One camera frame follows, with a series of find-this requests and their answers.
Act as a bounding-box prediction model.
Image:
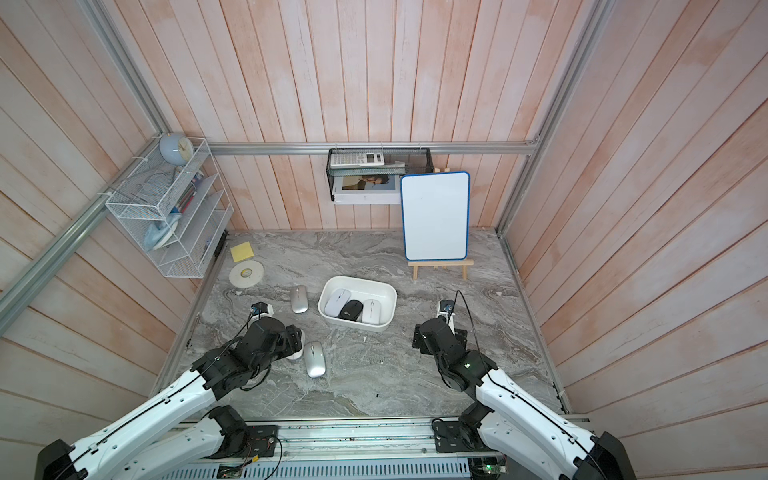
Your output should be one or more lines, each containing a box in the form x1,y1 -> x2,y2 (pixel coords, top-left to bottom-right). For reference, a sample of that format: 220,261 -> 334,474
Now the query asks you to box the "silver computer mouse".
303,341 -> 327,379
289,285 -> 309,314

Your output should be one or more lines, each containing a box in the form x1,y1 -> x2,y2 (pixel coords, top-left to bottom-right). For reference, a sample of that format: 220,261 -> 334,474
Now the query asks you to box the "white mouse with wheel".
360,299 -> 382,325

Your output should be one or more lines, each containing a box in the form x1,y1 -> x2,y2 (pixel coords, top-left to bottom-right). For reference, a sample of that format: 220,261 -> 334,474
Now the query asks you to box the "white computer mouse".
324,288 -> 351,318

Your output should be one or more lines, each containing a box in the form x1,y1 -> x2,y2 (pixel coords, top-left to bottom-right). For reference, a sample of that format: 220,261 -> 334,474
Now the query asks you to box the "black computer mouse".
337,299 -> 364,322

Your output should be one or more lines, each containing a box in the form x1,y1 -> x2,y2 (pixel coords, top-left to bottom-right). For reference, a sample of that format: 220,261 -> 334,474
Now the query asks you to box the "white plastic storage box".
317,276 -> 397,332

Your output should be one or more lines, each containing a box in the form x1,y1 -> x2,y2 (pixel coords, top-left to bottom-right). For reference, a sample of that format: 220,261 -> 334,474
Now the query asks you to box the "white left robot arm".
35,315 -> 303,479

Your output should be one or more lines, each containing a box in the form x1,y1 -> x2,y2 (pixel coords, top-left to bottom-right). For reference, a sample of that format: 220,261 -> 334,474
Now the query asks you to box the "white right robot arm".
412,317 -> 636,479

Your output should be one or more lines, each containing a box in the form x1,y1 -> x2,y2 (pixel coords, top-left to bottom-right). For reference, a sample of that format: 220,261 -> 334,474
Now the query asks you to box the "white photo box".
332,175 -> 401,206

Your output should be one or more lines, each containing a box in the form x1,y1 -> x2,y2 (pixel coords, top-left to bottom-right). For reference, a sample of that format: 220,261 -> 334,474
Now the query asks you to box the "white tape roll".
228,260 -> 264,289

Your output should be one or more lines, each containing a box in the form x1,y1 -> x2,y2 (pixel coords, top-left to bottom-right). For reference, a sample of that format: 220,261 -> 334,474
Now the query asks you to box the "small wooden easel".
408,259 -> 474,280

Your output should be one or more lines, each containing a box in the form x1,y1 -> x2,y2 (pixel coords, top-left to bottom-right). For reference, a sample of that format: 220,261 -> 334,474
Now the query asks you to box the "yellow sticky note pad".
230,241 -> 254,263

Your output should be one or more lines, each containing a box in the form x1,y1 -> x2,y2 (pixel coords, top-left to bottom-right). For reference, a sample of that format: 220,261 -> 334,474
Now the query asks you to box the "light blue folded item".
142,210 -> 182,252

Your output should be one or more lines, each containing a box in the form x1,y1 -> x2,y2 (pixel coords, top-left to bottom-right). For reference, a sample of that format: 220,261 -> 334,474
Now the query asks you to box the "blue framed whiteboard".
400,171 -> 471,262

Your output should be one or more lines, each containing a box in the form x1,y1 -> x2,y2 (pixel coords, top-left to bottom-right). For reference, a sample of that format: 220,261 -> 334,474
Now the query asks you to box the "white calculator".
330,151 -> 385,170

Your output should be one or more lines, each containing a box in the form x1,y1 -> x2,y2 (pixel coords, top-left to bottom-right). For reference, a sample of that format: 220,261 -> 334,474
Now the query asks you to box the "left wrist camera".
249,301 -> 274,321

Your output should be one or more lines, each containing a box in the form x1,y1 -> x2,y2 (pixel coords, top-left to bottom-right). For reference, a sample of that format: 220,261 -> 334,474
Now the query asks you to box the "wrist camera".
249,301 -> 274,321
437,300 -> 455,332

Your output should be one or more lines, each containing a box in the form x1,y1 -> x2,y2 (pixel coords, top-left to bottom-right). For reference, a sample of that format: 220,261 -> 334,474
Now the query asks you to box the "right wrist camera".
437,300 -> 455,332

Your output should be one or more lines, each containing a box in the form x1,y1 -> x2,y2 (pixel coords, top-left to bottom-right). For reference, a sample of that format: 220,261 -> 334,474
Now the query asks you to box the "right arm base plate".
430,418 -> 488,453

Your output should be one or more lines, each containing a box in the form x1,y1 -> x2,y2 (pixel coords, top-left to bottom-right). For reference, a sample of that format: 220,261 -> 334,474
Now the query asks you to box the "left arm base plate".
241,424 -> 279,458

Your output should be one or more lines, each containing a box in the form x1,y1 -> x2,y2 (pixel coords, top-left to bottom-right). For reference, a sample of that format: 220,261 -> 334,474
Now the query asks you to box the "white wire mesh shelf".
106,137 -> 234,279

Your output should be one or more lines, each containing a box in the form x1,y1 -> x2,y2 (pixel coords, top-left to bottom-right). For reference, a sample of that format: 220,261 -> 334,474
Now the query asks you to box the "black wire basket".
326,146 -> 435,191

